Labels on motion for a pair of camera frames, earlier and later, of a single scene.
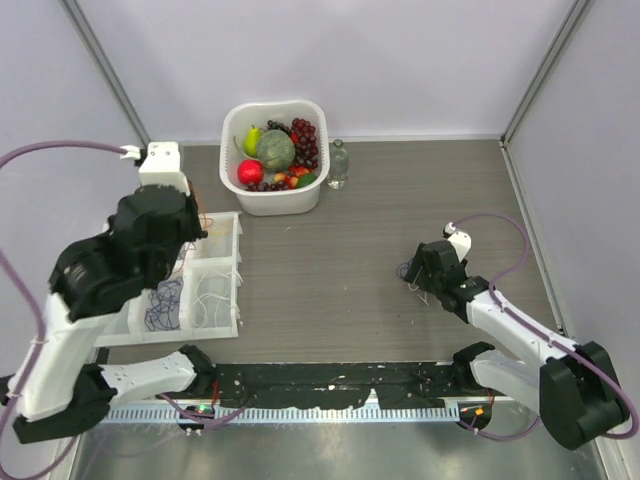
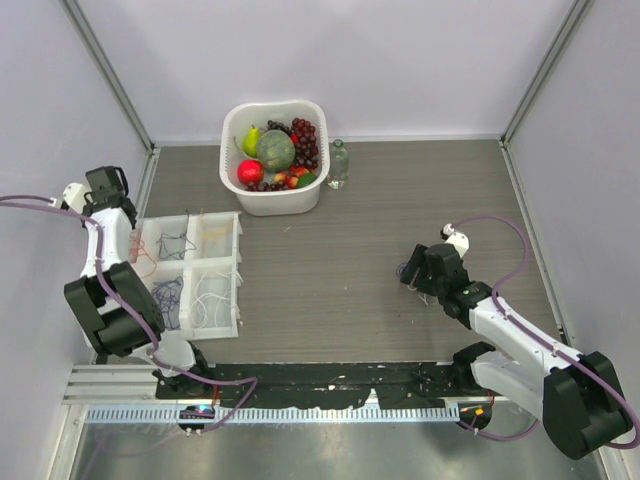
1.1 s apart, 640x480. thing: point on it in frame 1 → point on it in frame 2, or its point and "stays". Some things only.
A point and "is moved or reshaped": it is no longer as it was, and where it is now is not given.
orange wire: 200,207 is moved or reshaped
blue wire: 402,270 stays
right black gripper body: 425,279 stays
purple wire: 163,311 stays
